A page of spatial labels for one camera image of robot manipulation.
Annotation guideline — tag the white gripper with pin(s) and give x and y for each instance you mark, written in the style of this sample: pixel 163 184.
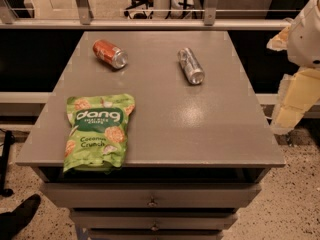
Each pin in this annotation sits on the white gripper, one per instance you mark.
pixel 306 42

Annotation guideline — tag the silver soda can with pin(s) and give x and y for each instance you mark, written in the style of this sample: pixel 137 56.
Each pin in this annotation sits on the silver soda can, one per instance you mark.
pixel 190 66

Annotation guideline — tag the grey drawer cabinet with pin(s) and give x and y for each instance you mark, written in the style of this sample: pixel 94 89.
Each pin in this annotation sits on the grey drawer cabinet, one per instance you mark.
pixel 196 153

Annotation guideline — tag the black office chair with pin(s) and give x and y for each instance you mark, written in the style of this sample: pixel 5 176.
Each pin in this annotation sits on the black office chair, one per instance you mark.
pixel 136 4

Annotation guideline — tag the green dang chips bag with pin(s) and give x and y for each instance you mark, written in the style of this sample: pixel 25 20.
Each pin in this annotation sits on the green dang chips bag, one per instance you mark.
pixel 98 137

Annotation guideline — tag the metal railing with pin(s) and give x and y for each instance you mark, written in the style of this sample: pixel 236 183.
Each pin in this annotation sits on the metal railing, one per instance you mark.
pixel 166 14

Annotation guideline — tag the black stand pole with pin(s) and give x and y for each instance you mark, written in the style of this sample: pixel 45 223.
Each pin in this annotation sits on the black stand pole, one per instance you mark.
pixel 8 142

